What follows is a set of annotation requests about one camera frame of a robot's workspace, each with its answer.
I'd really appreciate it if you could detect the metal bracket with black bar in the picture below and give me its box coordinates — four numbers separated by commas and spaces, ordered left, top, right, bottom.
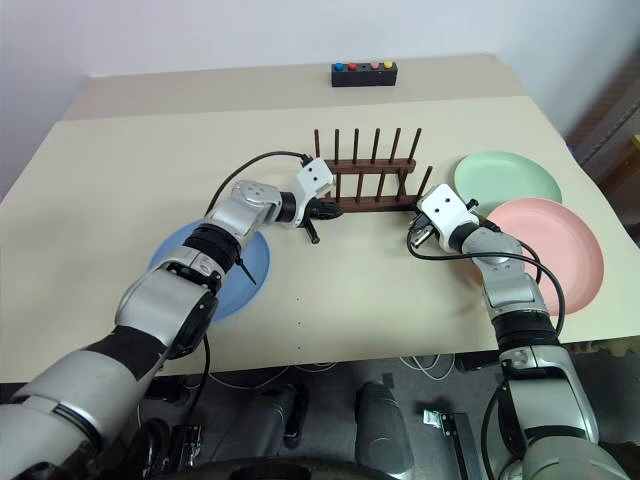
422, 408, 481, 480

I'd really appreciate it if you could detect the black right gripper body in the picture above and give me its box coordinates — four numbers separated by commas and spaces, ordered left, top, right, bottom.
406, 211, 439, 251

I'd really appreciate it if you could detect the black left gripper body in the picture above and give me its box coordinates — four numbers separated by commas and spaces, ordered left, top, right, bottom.
303, 196, 336, 224

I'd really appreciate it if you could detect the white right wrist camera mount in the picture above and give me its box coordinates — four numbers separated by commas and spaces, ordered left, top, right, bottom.
416, 183, 482, 252

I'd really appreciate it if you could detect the dark rounded robot waist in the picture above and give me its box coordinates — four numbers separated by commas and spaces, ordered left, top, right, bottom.
164, 453, 401, 480

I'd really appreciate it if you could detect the dark wooden dish rack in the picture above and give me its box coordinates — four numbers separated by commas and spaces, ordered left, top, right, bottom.
312, 126, 435, 214

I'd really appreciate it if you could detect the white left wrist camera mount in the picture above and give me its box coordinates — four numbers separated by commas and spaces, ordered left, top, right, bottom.
291, 156, 335, 229

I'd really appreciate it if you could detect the pink plate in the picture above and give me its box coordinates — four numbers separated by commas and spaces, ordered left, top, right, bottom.
466, 196, 606, 318

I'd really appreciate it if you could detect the thin black hanging cable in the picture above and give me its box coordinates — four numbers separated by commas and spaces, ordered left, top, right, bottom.
185, 331, 212, 427

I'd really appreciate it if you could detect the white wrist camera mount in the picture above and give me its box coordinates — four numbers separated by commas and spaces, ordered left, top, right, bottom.
291, 156, 335, 229
416, 183, 482, 252

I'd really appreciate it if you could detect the green plate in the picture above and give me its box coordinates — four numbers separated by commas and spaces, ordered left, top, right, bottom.
453, 150, 564, 214

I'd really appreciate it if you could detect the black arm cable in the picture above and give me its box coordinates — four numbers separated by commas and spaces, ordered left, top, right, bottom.
407, 224, 568, 334
206, 150, 314, 217

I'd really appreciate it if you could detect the white floor cable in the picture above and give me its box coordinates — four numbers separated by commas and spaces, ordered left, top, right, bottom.
399, 352, 457, 385

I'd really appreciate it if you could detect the black zip tie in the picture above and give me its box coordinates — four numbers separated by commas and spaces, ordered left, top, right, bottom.
234, 254, 258, 287

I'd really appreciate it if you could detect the dark grey rounded robot leg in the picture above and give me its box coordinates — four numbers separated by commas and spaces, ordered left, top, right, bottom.
219, 382, 309, 451
353, 380, 410, 469

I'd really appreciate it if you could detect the black button box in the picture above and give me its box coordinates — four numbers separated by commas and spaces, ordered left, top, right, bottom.
330, 60, 399, 89

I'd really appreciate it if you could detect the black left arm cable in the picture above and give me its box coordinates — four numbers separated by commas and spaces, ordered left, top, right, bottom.
206, 150, 314, 217

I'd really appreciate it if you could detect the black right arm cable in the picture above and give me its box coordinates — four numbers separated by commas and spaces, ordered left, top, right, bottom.
407, 224, 568, 334

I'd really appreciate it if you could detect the blue plate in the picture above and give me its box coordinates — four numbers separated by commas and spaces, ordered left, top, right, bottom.
149, 219, 273, 322

